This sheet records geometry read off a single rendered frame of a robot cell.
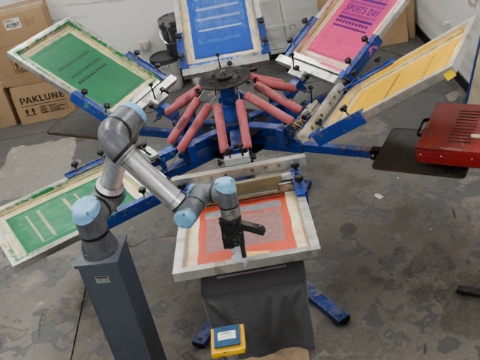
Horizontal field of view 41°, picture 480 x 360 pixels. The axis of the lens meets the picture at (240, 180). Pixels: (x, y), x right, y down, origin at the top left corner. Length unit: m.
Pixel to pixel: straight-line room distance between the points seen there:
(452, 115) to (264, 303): 1.38
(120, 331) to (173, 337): 1.09
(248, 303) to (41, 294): 2.18
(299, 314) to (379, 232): 1.69
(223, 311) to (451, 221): 2.14
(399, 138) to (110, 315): 1.76
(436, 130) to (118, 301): 1.71
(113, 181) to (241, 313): 0.78
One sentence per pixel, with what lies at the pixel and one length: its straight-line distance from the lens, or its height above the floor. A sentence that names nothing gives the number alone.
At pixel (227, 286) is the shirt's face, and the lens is 2.75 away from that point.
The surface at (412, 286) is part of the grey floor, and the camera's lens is 4.03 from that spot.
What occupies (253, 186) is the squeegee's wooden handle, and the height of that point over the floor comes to 1.10.
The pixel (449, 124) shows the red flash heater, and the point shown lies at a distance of 3.36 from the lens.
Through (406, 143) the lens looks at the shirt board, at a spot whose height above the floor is 0.95.
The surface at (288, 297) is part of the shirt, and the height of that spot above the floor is 0.85.
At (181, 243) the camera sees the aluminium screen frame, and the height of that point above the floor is 1.12.
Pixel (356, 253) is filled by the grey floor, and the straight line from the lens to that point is 4.28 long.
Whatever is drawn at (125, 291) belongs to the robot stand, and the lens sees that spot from 2.75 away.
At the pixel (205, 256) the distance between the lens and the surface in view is 2.69.
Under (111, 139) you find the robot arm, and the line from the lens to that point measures 2.31.
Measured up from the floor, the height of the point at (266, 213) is 1.05.
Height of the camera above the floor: 2.76
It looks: 32 degrees down
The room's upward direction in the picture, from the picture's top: 12 degrees counter-clockwise
